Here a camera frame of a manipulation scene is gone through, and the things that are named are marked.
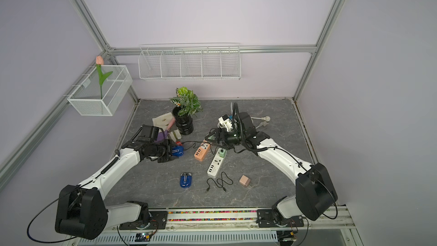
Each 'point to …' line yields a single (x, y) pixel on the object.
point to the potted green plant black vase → (187, 104)
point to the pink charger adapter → (244, 180)
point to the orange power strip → (202, 151)
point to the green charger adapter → (222, 154)
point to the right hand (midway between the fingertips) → (208, 141)
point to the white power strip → (214, 169)
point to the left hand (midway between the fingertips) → (180, 147)
